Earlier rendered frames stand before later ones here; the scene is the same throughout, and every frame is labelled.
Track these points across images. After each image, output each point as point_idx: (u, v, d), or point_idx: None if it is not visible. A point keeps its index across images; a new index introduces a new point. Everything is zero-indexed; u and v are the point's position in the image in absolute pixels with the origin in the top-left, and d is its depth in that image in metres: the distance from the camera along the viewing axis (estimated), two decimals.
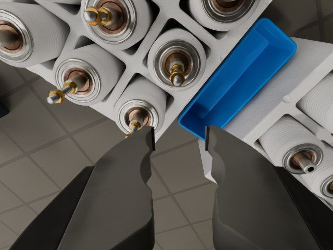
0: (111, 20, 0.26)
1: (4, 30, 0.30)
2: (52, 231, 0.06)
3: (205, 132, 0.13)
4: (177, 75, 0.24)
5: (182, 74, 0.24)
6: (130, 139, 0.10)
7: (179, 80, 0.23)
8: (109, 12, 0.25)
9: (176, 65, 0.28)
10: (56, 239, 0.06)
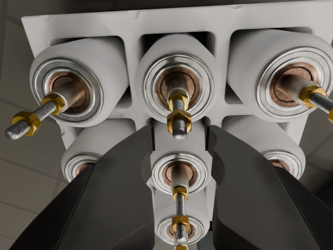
0: (179, 187, 0.23)
1: None
2: (52, 231, 0.06)
3: (205, 132, 0.13)
4: (172, 126, 0.14)
5: (168, 119, 0.14)
6: (130, 139, 0.10)
7: (176, 133, 0.13)
8: (173, 193, 0.23)
9: (169, 107, 0.18)
10: (56, 239, 0.06)
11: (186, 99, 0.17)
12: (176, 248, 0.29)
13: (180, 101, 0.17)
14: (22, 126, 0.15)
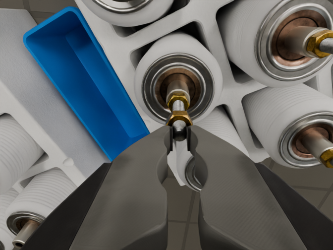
0: (306, 50, 0.16)
1: None
2: (69, 224, 0.06)
3: (186, 132, 0.13)
4: None
5: None
6: (147, 138, 0.10)
7: (177, 139, 0.13)
8: (319, 57, 0.15)
9: None
10: (72, 232, 0.06)
11: (174, 97, 0.17)
12: None
13: (173, 104, 0.17)
14: None
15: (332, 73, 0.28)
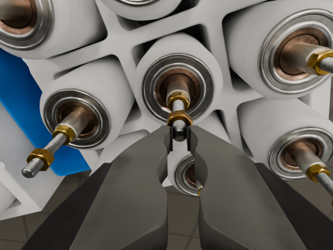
0: (186, 109, 0.18)
1: None
2: (69, 224, 0.06)
3: (186, 132, 0.13)
4: None
5: (26, 159, 0.16)
6: (147, 138, 0.10)
7: (23, 173, 0.15)
8: (189, 102, 0.17)
9: None
10: (72, 232, 0.06)
11: (65, 132, 0.19)
12: (314, 73, 0.16)
13: (58, 136, 0.19)
14: None
15: (242, 112, 0.31)
